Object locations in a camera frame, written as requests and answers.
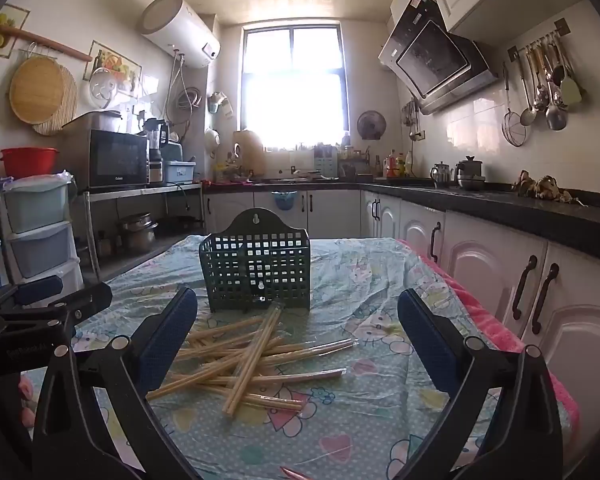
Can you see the blue hanging bin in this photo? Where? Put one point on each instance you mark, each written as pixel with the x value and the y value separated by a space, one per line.
pixel 285 201

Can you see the black microwave oven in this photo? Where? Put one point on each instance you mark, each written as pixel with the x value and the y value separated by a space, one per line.
pixel 115 160

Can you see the group of condiment bottles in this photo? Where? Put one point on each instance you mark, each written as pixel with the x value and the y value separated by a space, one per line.
pixel 392 165

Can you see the teal drawer organizer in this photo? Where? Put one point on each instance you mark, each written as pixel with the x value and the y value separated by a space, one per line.
pixel 326 162

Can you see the small hanging tools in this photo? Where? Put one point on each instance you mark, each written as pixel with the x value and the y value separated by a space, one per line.
pixel 412 120

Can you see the black blender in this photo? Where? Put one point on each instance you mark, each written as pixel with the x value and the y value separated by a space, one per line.
pixel 156 145

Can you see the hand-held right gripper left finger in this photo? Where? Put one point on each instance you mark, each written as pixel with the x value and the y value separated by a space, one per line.
pixel 167 340

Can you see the blue plastic box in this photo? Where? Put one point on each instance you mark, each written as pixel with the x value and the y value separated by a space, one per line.
pixel 180 172

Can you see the ginger roots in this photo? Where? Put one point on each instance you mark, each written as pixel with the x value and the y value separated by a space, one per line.
pixel 545 187

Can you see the long wooden rolling pin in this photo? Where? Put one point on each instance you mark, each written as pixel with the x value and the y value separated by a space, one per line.
pixel 45 40

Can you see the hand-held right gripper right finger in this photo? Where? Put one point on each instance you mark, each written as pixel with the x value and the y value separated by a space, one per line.
pixel 430 345

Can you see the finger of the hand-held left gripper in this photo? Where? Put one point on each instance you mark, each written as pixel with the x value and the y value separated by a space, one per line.
pixel 40 290
pixel 90 300

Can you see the black range hood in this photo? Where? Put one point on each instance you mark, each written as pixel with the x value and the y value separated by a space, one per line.
pixel 430 55

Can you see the wrapped wooden chopstick pair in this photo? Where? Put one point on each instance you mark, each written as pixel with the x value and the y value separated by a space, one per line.
pixel 292 473

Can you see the metal shelf rack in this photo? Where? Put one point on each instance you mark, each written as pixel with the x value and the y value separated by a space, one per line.
pixel 130 192

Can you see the black countertop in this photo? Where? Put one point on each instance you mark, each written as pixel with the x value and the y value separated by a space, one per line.
pixel 530 207

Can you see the round woven straw mat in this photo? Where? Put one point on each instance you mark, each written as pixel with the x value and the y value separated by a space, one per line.
pixel 70 105

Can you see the pile of chopsticks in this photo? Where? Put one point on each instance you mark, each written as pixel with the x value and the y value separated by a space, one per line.
pixel 250 360

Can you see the round bamboo tray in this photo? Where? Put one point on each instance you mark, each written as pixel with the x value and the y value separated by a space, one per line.
pixel 37 90

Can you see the grey metal container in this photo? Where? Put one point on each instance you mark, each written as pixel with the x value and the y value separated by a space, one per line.
pixel 95 121

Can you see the small white fan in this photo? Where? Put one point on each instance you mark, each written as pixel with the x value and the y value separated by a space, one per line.
pixel 105 87

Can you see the beige cutting board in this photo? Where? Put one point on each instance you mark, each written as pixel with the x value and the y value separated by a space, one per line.
pixel 250 152

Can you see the stacked steel pots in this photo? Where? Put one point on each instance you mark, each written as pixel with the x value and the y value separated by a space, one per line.
pixel 137 235

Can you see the fruit wall poster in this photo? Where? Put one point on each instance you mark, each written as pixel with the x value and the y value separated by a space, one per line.
pixel 10 17
pixel 115 60

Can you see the kitchen window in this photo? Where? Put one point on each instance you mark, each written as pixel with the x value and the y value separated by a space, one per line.
pixel 290 95

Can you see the steel bowl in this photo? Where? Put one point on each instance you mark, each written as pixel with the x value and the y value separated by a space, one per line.
pixel 471 184

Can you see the wall-mounted holder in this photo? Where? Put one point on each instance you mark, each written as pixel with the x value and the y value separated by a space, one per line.
pixel 217 102

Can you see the cartoon printed tablecloth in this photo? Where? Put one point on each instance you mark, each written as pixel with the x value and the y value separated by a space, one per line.
pixel 370 400

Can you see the row of hanging kitchen utensils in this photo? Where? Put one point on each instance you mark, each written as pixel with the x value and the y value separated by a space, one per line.
pixel 555 105

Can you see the red plastic basin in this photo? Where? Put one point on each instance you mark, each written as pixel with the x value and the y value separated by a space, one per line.
pixel 30 162

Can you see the pink blanket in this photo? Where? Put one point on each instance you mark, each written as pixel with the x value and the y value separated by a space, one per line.
pixel 510 340

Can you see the white water heater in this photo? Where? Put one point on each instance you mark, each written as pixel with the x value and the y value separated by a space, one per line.
pixel 180 30

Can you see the steel kettle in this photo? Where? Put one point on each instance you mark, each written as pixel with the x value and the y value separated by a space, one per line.
pixel 441 176

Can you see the round dark wall fan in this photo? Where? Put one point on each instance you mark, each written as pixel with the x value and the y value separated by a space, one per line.
pixel 371 124

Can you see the dark lidded pot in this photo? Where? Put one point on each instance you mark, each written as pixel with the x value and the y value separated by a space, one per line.
pixel 470 167

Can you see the green perforated plastic basket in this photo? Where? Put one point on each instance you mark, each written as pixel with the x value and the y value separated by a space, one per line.
pixel 240 270

